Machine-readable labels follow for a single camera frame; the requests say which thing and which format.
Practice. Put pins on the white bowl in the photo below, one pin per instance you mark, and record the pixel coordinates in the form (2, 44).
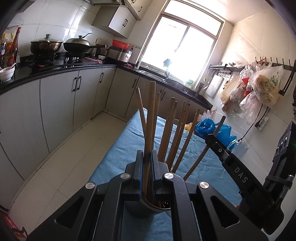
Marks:
(7, 73)

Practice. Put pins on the wall dish rack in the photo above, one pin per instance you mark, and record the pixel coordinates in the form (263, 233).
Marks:
(223, 69)

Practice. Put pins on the wooden chopstick seven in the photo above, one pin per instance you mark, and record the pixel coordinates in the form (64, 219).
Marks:
(181, 129)

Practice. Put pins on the wooden chopstick six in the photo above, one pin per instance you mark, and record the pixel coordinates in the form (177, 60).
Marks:
(203, 153)

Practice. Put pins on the wooden chopstick five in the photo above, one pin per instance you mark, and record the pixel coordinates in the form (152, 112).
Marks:
(148, 135)

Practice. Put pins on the wooden chopstick eight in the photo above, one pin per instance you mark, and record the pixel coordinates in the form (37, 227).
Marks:
(181, 155)

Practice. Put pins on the kitchen window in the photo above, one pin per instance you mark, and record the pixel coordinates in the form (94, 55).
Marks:
(181, 42)

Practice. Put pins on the sauce bottles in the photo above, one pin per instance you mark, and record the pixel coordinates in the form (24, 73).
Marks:
(9, 47)

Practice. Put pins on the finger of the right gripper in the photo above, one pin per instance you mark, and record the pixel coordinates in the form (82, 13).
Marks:
(218, 148)

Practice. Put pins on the wooden chopstick one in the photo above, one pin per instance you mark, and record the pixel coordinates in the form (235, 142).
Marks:
(141, 110)

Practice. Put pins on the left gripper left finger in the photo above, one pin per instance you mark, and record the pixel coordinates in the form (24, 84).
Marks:
(135, 169)

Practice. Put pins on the kitchen cabinets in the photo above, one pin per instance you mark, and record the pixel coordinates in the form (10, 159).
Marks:
(120, 17)
(39, 111)

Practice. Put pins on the lower kitchen cabinets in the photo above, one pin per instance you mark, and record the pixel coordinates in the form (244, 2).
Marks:
(39, 111)

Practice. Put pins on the wooden chopstick three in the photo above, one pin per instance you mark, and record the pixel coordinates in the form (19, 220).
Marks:
(171, 157)

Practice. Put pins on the wooden chopstick ten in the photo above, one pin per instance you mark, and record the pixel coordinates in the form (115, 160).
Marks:
(163, 136)

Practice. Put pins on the dark grey utensil holder cup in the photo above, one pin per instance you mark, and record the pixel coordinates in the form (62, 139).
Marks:
(141, 209)

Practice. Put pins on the yellow plastic bag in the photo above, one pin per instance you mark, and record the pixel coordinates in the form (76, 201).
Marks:
(188, 126)

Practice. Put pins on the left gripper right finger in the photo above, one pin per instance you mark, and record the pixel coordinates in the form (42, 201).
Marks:
(158, 169)

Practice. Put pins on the rice cooker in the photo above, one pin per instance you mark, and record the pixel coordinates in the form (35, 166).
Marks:
(119, 54)

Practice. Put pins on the wooden chopstick two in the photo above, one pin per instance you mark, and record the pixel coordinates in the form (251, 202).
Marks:
(153, 132)

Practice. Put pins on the wooden chopstick four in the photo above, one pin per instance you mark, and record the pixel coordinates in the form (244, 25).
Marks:
(168, 128)

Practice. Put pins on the upper kitchen cabinets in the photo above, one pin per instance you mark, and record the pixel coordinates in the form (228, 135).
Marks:
(120, 17)

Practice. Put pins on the blue plastic bag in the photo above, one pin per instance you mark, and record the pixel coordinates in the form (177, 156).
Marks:
(207, 126)

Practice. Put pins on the clear glass mug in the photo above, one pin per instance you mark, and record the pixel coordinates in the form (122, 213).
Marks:
(238, 148)

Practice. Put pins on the red plastic basin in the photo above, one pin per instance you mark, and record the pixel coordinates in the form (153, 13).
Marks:
(120, 44)

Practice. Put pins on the steel cooking pot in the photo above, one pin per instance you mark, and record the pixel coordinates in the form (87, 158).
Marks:
(45, 46)

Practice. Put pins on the black wok with lid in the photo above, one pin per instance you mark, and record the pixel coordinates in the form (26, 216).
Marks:
(80, 45)

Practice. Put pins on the hanging plastic bags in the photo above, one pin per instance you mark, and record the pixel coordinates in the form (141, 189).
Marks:
(256, 86)

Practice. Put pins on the wooden chopstick nine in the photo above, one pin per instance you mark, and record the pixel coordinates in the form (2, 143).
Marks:
(155, 113)

